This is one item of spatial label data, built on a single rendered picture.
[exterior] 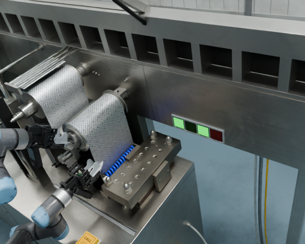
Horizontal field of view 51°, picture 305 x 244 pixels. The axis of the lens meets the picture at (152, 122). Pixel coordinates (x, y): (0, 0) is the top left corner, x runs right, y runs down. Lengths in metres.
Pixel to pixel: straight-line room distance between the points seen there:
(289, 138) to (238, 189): 1.50
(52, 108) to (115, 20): 0.48
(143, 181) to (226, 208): 1.23
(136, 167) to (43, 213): 0.44
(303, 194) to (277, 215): 0.92
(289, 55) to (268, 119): 0.26
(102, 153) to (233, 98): 0.62
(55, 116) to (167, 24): 0.68
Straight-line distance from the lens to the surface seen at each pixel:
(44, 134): 1.26
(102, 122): 1.37
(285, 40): 1.00
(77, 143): 1.35
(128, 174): 1.45
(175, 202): 1.60
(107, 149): 1.45
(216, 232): 2.43
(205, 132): 1.35
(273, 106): 1.13
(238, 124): 1.24
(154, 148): 1.53
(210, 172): 2.75
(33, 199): 1.74
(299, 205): 1.71
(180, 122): 1.39
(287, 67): 1.04
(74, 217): 1.57
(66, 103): 1.54
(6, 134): 1.18
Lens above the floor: 2.09
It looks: 39 degrees down
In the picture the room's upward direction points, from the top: 13 degrees counter-clockwise
